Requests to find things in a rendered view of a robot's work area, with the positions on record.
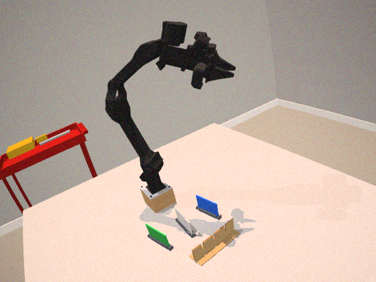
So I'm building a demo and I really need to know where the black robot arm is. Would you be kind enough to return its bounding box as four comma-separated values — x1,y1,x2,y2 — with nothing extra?
105,21,211,194

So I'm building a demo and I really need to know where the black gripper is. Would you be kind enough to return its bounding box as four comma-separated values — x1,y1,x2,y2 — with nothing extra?
178,43,236,90

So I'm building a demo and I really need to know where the green notched board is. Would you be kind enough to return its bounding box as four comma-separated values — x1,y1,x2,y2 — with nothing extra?
145,223,170,248

